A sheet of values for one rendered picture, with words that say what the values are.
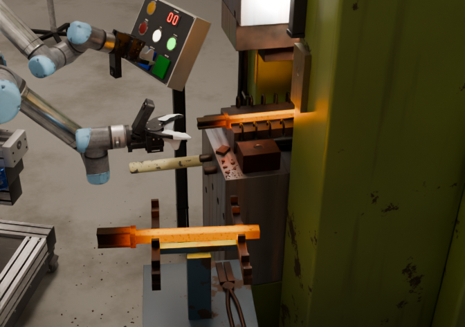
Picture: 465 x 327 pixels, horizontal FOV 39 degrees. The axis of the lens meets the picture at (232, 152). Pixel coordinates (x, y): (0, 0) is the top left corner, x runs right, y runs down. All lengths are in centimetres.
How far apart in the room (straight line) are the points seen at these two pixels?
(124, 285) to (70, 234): 47
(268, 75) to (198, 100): 219
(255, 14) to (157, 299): 83
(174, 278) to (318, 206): 46
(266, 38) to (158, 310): 84
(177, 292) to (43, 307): 119
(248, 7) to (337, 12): 38
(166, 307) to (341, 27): 86
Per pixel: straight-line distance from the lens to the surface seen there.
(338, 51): 160
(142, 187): 362
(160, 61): 252
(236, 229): 165
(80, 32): 226
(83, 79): 488
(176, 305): 184
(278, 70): 234
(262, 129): 212
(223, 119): 214
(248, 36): 197
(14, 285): 277
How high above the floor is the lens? 203
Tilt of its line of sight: 31 degrees down
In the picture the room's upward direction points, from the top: 1 degrees clockwise
